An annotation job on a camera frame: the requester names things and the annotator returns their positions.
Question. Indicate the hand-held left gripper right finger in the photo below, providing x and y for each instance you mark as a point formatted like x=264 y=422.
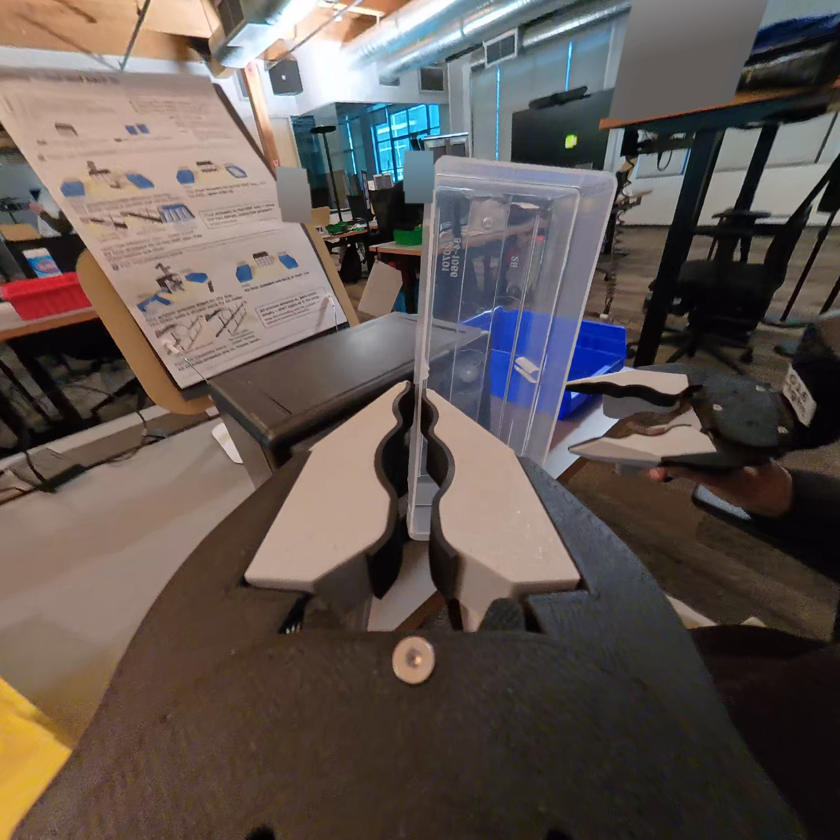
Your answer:
x=505 y=525

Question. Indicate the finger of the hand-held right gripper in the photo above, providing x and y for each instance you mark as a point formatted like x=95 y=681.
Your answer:
x=656 y=376
x=656 y=446

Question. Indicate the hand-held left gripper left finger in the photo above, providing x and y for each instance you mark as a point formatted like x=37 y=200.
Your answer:
x=321 y=505

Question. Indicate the black drawer cabinet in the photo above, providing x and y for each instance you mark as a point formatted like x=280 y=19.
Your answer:
x=328 y=380

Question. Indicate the transparent plastic drawer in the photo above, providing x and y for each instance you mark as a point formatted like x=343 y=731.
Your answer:
x=525 y=262

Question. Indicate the white desk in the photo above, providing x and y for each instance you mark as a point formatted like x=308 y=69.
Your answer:
x=98 y=558

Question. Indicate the person's right hand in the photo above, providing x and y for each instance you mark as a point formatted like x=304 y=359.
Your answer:
x=754 y=489

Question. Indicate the blue plastic bin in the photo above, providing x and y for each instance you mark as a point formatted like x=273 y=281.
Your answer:
x=590 y=354

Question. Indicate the black office chair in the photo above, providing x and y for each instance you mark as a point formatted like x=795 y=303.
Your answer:
x=722 y=289

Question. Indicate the tall black-legged wooden table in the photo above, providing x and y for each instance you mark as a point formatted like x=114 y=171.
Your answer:
x=689 y=197

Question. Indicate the wooden display board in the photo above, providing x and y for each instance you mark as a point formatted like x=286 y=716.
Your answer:
x=131 y=367

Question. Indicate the black monitor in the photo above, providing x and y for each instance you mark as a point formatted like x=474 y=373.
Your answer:
x=544 y=138

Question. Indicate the green plastic bin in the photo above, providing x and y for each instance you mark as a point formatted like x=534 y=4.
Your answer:
x=344 y=228
x=408 y=236

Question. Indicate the black video bar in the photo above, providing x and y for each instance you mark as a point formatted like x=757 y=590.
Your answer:
x=558 y=97

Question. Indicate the low wooden table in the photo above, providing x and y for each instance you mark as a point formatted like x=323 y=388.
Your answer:
x=39 y=325

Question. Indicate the black floor lamp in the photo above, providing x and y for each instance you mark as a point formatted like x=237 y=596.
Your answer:
x=326 y=164

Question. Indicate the red plastic bin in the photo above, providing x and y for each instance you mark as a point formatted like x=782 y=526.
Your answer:
x=46 y=298

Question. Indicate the printed instruction sheet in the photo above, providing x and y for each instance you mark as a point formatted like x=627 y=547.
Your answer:
x=164 y=197

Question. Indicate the white air vent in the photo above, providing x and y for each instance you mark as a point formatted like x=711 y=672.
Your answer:
x=501 y=47

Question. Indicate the blue white box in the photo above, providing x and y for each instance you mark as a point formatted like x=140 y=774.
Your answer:
x=43 y=264

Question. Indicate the black ceiling speaker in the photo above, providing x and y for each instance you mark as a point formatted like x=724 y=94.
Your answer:
x=431 y=79
x=285 y=77

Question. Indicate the yellow plastic bin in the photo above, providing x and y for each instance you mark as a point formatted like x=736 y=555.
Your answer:
x=26 y=754

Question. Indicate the silver ventilation duct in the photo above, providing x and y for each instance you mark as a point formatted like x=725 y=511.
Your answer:
x=459 y=26
x=275 y=26

